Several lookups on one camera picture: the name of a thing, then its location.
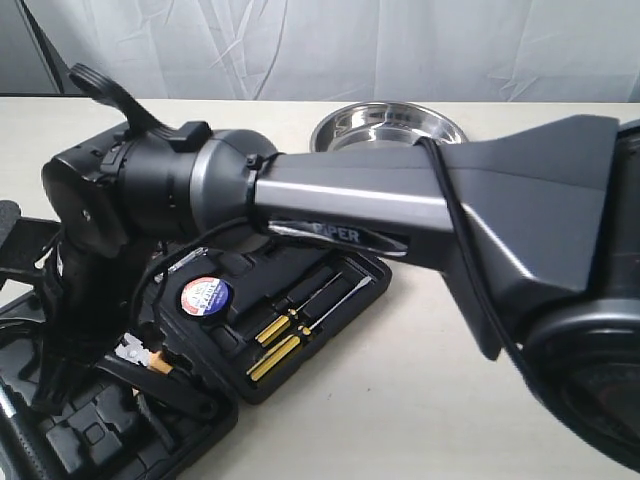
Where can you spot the large yellow black screwdriver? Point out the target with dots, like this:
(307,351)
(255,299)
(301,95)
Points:
(284,347)

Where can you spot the round stainless steel tray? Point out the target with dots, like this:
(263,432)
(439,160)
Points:
(377,124)

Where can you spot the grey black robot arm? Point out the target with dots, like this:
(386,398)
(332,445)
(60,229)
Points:
(536,235)

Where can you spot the small yellow black screwdriver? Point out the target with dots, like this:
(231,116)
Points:
(278,326)

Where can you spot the adjustable wrench black handle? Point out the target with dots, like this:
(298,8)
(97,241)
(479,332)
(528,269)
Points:
(161,387)

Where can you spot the hammer with black grip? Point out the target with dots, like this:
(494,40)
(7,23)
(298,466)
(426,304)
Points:
(36,456)

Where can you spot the electrical tape roll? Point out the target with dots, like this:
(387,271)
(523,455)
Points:
(204,297)

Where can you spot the clear test pen screwdriver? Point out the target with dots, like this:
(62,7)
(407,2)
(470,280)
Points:
(188,258)

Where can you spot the white backdrop curtain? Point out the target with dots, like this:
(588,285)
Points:
(504,51)

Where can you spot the orange black handled pliers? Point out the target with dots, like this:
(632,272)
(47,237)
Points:
(132,349)

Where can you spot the black plastic tool case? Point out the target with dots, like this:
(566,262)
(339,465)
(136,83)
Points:
(240,350)

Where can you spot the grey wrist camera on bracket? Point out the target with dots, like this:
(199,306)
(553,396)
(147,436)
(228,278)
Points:
(24,241)

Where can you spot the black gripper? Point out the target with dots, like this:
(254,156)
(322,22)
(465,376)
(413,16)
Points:
(86,299)

